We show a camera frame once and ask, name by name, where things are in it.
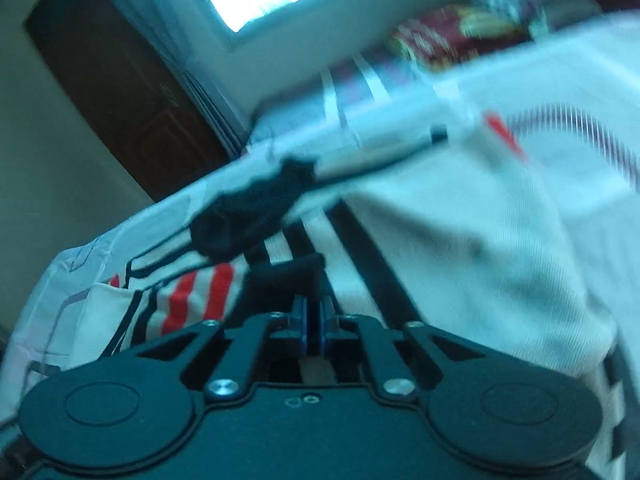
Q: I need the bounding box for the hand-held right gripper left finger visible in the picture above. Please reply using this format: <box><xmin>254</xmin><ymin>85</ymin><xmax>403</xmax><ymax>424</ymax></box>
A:
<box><xmin>100</xmin><ymin>296</ymin><xmax>308</xmax><ymax>402</ymax></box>

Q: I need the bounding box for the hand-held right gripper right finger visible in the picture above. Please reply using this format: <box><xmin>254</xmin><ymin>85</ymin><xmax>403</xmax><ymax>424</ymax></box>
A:
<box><xmin>320</xmin><ymin>296</ymin><xmax>502</xmax><ymax>401</ymax></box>

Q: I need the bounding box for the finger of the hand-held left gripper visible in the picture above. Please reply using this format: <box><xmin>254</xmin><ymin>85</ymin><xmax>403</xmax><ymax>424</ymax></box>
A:
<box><xmin>189</xmin><ymin>157</ymin><xmax>323</xmax><ymax>262</ymax></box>

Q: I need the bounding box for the striped knit sweater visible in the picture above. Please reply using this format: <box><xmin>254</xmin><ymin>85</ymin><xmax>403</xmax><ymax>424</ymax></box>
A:
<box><xmin>100</xmin><ymin>125</ymin><xmax>640</xmax><ymax>480</ymax></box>

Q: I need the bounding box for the purple striped bed sheet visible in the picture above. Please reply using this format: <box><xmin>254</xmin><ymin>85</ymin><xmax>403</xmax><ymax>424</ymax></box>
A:
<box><xmin>247</xmin><ymin>50</ymin><xmax>441</xmax><ymax>148</ymax></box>

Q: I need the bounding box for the light blue curtain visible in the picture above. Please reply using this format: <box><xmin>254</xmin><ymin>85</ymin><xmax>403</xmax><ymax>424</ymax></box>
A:
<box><xmin>90</xmin><ymin>0</ymin><xmax>253</xmax><ymax>161</ymax></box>

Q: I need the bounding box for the bed with light sheet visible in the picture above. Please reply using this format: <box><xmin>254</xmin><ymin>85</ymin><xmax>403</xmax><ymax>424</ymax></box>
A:
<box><xmin>0</xmin><ymin>10</ymin><xmax>640</xmax><ymax>411</ymax></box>

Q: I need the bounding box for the dark wooden door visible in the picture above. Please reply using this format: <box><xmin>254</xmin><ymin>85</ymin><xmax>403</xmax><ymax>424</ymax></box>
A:
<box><xmin>24</xmin><ymin>0</ymin><xmax>232</xmax><ymax>202</ymax></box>

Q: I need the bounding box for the red patterned pillow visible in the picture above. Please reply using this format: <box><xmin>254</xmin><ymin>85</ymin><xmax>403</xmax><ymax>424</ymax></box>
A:
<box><xmin>389</xmin><ymin>4</ymin><xmax>533</xmax><ymax>73</ymax></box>

